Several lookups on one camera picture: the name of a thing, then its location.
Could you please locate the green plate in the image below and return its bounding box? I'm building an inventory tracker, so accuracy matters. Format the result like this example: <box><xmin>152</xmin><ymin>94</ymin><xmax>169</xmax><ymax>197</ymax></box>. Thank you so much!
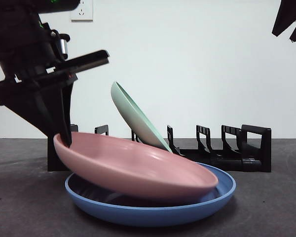
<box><xmin>110</xmin><ymin>81</ymin><xmax>173</xmax><ymax>154</ymax></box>

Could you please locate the pink plate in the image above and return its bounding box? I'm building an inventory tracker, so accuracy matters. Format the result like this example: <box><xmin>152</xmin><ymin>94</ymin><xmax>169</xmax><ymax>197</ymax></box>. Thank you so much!
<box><xmin>53</xmin><ymin>131</ymin><xmax>219</xmax><ymax>201</ymax></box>

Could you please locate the blue plate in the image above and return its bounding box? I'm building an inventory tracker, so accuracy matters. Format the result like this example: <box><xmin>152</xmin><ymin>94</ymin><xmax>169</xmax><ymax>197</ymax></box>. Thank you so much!
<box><xmin>64</xmin><ymin>161</ymin><xmax>237</xmax><ymax>227</ymax></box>

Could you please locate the black plate rack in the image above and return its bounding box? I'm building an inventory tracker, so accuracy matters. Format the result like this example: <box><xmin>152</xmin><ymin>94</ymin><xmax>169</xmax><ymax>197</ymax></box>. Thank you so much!
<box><xmin>47</xmin><ymin>124</ymin><xmax>272</xmax><ymax>173</ymax></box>

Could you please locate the pale grey camera box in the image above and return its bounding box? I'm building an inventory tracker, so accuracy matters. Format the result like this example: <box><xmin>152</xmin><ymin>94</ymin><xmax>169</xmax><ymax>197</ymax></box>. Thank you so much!
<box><xmin>57</xmin><ymin>34</ymin><xmax>71</xmax><ymax>61</ymax></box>

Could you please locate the white wall socket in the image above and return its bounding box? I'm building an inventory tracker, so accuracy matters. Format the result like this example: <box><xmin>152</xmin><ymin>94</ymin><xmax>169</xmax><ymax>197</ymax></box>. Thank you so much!
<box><xmin>70</xmin><ymin>0</ymin><xmax>94</xmax><ymax>22</ymax></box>

